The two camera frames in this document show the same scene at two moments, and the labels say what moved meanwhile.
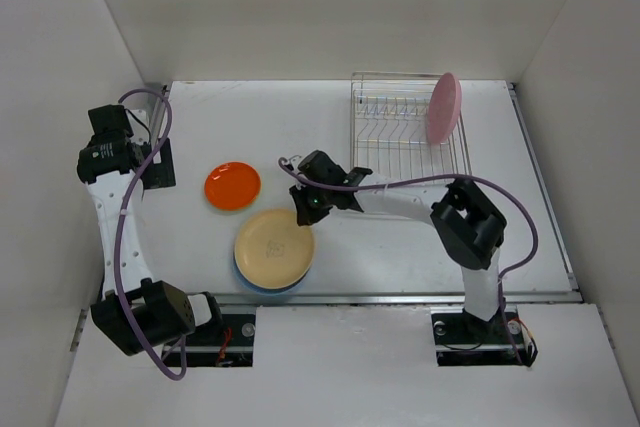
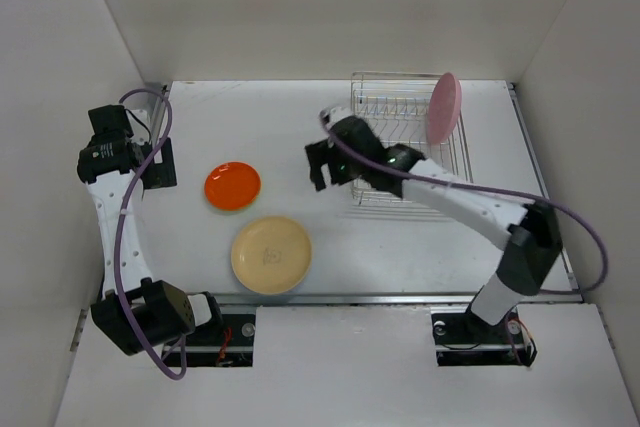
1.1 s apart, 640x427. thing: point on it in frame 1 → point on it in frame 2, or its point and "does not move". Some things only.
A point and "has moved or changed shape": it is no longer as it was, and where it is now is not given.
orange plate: x=232 y=185 does not move
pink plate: x=444 y=107 does not move
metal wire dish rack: x=389 y=132 does not move
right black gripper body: x=313 y=201 → x=350 y=168
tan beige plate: x=272 y=250 has moved or changed shape
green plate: x=225 y=212 does not move
